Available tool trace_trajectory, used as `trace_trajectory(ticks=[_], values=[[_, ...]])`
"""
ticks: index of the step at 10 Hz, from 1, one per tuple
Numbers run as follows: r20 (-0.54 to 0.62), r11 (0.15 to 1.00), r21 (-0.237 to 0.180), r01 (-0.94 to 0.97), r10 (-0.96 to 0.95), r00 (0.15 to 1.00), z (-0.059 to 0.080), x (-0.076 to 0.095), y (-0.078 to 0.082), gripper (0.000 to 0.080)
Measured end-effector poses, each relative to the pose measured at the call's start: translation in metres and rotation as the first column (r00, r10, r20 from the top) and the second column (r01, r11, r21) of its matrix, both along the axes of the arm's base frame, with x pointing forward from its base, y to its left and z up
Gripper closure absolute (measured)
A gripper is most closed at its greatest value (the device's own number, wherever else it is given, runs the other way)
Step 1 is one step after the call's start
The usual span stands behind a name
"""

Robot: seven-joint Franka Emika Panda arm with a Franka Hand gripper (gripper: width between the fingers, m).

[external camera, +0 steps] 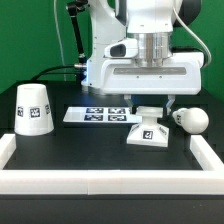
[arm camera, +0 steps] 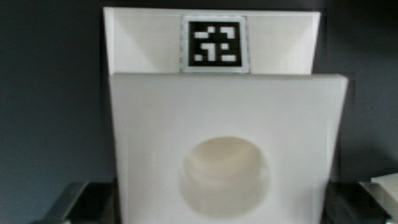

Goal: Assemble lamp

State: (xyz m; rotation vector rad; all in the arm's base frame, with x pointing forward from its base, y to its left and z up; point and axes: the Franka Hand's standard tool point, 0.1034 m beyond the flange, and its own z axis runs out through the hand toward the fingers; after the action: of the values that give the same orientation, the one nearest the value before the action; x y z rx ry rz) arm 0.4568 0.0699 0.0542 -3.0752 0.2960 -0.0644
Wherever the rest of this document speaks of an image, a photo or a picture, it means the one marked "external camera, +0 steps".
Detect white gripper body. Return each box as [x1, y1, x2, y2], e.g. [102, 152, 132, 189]
[100, 52, 204, 95]

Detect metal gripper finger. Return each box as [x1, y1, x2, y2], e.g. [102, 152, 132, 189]
[124, 95, 136, 114]
[165, 95, 176, 115]

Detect white lamp bulb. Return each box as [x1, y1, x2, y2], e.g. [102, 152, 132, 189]
[172, 108, 209, 134]

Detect white lamp base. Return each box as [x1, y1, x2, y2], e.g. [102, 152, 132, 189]
[127, 106, 169, 147]

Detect white lamp shade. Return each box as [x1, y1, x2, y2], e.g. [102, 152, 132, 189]
[14, 83, 54, 136]

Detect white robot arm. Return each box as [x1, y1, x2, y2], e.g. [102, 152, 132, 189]
[82, 0, 204, 107]

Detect white marker tag plate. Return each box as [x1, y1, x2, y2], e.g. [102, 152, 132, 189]
[63, 107, 142, 124]

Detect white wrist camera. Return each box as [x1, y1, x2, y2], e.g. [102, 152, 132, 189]
[104, 38, 138, 58]

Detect black cable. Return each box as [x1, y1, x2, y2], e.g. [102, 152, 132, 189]
[29, 63, 88, 84]

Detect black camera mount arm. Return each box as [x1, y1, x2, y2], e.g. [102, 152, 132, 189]
[66, 0, 88, 64]

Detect white hanging cable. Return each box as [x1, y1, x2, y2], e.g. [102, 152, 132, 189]
[53, 0, 68, 83]

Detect white U-shaped frame wall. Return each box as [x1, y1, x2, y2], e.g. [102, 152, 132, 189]
[0, 134, 224, 195]

